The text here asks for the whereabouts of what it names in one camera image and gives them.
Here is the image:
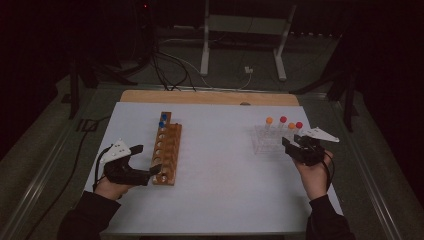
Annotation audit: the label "clear plastic tube rack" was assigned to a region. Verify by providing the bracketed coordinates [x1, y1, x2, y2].
[251, 124, 301, 156]

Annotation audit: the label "person's right hand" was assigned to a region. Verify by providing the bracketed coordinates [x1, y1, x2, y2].
[293, 150, 334, 201]

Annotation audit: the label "white floor cable with plug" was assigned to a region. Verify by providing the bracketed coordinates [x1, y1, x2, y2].
[159, 38, 255, 91]

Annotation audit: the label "power strip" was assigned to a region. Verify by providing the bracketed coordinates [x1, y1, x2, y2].
[289, 31, 336, 38]

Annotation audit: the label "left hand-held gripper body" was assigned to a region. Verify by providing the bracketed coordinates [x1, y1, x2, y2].
[99, 139, 151, 187]

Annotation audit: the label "white table cover sheet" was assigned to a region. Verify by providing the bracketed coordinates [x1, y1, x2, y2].
[83, 101, 344, 236]

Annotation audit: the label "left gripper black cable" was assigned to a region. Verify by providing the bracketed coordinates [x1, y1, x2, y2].
[93, 146, 113, 192]

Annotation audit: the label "grey metal stand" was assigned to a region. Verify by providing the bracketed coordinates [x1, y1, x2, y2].
[199, 0, 298, 82]

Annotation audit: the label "black tripod stand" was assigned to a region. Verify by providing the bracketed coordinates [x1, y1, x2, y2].
[68, 59, 138, 120]
[289, 66, 360, 133]

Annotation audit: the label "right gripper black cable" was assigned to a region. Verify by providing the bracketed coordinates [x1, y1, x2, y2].
[321, 151, 336, 192]

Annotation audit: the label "thin black floor cable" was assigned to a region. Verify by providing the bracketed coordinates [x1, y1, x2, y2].
[24, 114, 111, 240]

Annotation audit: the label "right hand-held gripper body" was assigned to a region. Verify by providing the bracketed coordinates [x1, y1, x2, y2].
[287, 127, 340, 167]

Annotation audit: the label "black floor cables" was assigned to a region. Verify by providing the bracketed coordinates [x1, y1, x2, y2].
[149, 49, 198, 92]

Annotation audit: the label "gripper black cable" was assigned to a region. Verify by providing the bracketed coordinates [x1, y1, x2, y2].
[93, 146, 113, 192]
[321, 151, 336, 192]

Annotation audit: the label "wooden test tube rack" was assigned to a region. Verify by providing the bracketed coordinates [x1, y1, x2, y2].
[150, 111, 183, 187]

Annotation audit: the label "person's left hand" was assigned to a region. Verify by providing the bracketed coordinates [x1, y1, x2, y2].
[94, 176, 134, 201]

